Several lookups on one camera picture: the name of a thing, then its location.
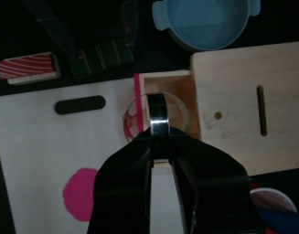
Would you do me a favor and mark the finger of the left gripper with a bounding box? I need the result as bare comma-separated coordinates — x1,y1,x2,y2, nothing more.
120,0,141,47
21,0,77,62

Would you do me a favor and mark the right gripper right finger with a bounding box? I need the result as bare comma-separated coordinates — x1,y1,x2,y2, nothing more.
167,127,264,234

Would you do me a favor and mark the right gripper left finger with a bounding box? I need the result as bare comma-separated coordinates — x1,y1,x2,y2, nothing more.
87,126,157,234

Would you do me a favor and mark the round metal dough cutter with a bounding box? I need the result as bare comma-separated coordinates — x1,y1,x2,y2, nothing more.
121,90,192,144

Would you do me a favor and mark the flat pink-red dough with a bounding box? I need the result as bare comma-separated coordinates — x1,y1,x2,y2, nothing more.
61,167,101,223

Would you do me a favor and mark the light blue bowl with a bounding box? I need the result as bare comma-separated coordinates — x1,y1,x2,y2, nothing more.
149,0,263,52

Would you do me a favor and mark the wooden drawer box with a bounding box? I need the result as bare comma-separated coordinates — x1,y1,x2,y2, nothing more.
189,40,299,177

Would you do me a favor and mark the salmon sushi toy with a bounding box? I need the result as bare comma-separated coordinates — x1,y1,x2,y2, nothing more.
0,51,61,86

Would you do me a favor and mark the dark green maki roll toy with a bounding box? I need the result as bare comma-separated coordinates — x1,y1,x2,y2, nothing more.
68,38,135,80

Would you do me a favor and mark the red plastic cup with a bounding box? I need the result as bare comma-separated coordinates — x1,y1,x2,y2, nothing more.
248,181,299,234

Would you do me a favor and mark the blue toy utensil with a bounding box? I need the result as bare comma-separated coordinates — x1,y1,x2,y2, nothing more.
255,206,299,234

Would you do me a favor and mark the white cutting board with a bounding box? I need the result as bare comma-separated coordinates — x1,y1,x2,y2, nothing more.
0,77,185,234

